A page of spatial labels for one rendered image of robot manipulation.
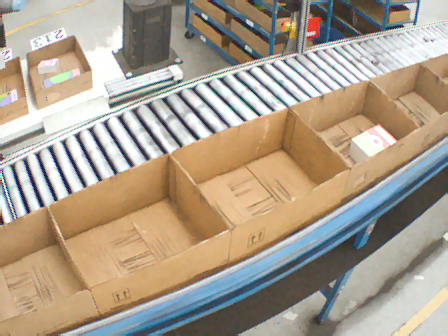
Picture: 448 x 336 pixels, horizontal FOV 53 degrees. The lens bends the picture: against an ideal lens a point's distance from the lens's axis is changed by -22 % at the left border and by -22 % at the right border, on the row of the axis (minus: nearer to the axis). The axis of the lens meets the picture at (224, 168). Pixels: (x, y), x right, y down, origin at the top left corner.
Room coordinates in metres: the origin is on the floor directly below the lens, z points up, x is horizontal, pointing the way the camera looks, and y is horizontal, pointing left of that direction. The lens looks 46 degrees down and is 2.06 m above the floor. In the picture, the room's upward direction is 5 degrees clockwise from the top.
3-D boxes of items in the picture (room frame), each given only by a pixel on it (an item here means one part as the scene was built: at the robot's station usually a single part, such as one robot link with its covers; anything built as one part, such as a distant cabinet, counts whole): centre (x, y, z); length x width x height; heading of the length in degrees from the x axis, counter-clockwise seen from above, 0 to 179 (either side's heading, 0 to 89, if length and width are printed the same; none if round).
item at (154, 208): (0.80, 0.21, 0.96); 0.39 x 0.29 x 0.17; 126
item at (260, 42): (2.81, -0.21, 0.39); 0.40 x 0.30 x 0.10; 36
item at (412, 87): (1.49, -0.73, 0.97); 0.39 x 0.29 x 0.17; 126
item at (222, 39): (3.20, 0.07, 0.19); 0.40 x 0.30 x 0.10; 34
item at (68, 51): (1.77, 0.79, 0.80); 0.38 x 0.28 x 0.10; 32
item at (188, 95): (1.49, 0.03, 0.72); 0.52 x 0.05 x 0.05; 36
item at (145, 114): (1.38, 0.19, 0.72); 0.52 x 0.05 x 0.05; 36
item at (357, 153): (1.26, -0.49, 0.92); 0.16 x 0.11 x 0.07; 129
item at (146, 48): (1.92, 0.38, 0.91); 0.26 x 0.26 x 0.33; 31
